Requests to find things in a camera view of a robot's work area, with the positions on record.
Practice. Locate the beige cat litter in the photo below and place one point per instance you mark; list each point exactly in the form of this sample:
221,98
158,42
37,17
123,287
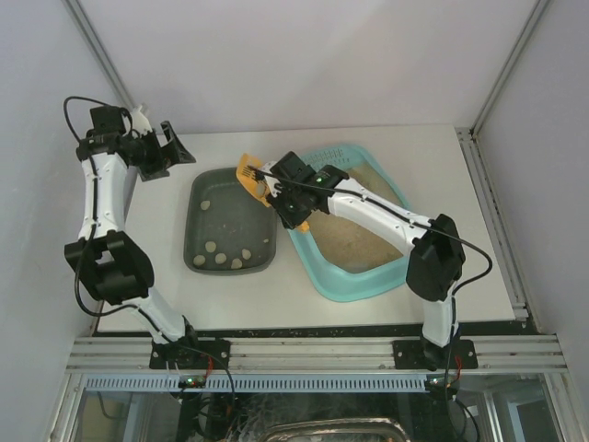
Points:
347,245

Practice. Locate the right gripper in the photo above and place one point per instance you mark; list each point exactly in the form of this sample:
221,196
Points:
278,185

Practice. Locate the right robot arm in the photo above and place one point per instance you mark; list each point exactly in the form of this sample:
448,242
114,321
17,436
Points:
432,246

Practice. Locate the teal litter box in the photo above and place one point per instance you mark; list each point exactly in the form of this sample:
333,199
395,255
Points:
331,281

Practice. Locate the dark grey plastic tray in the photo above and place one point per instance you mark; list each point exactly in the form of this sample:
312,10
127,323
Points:
234,221

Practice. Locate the orange litter scoop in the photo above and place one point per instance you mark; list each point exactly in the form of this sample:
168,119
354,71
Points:
251,171

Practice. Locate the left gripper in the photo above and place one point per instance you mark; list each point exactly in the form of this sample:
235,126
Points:
159,154

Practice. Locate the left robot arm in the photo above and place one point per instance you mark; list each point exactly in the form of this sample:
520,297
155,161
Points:
112,273

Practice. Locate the metal bowl below table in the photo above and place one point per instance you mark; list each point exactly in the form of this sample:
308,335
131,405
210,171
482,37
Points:
343,429

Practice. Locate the aluminium mounting rail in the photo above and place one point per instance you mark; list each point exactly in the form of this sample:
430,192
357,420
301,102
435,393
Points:
372,355

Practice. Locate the blue slotted cable duct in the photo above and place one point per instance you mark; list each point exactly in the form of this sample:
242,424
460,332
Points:
258,383

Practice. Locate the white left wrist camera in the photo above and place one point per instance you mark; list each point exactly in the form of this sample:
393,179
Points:
140,120

